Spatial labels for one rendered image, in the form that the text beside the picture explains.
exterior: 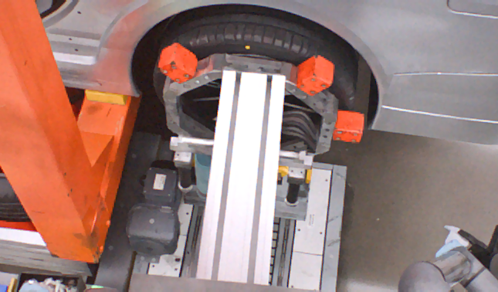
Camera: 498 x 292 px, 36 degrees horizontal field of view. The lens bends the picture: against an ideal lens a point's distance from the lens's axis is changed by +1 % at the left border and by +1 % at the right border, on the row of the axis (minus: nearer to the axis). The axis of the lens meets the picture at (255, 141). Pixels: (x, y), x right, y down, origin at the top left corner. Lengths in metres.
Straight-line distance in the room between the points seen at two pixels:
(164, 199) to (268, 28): 0.88
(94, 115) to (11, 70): 1.08
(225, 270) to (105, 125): 1.72
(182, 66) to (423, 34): 0.69
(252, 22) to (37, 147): 0.73
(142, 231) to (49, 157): 0.90
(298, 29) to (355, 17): 0.23
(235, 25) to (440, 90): 0.65
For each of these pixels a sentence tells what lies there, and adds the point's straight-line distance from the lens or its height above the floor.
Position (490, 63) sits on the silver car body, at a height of 1.20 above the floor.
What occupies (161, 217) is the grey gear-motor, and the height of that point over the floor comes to 0.40.
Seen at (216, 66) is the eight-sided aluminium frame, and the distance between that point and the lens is 2.21.
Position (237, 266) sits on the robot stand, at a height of 2.03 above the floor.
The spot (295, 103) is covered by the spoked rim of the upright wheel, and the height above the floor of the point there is 0.83.
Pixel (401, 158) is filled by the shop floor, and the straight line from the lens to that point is 3.40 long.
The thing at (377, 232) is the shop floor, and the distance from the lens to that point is 3.23.
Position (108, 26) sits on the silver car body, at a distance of 2.34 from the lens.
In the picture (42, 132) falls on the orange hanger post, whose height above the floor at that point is 1.40.
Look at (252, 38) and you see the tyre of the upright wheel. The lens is 2.20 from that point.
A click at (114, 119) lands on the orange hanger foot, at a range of 2.65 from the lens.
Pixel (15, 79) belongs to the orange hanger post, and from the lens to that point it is 1.64.
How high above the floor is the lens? 2.93
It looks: 61 degrees down
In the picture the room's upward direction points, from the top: 4 degrees clockwise
